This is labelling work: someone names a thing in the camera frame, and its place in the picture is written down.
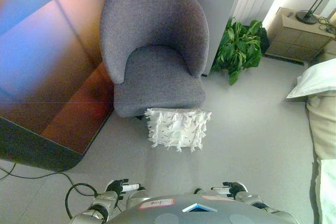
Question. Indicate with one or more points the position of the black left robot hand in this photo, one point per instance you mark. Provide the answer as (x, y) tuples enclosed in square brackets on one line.
[(118, 186)]

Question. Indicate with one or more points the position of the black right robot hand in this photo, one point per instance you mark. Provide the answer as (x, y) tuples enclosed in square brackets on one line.
[(237, 188)]

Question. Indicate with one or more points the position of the white fringed throw pillow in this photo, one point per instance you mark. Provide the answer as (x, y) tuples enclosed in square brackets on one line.
[(178, 129)]

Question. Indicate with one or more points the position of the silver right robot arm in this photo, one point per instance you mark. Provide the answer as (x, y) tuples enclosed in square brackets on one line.
[(252, 200)]

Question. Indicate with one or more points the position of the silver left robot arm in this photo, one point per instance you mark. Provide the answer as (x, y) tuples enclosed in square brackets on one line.
[(102, 203)]

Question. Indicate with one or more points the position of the white bed pillow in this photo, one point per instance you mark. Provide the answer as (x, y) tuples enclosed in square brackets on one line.
[(317, 79)]

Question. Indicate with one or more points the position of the grey robot torso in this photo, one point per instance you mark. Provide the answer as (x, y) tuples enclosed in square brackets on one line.
[(183, 213)]

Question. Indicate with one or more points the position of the beige bed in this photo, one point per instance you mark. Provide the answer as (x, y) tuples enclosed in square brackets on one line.
[(325, 129)]

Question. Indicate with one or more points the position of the brown wooden desk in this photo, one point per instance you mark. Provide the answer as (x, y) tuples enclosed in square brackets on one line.
[(52, 77)]

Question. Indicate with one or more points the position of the green leafy potted plant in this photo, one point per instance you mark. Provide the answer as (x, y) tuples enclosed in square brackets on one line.
[(236, 48)]

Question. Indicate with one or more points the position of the beige nightstand with drawers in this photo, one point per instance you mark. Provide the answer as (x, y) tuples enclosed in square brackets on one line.
[(294, 40)]

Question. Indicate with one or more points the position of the grey fabric armchair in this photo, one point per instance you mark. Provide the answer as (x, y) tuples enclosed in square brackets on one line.
[(157, 19)]

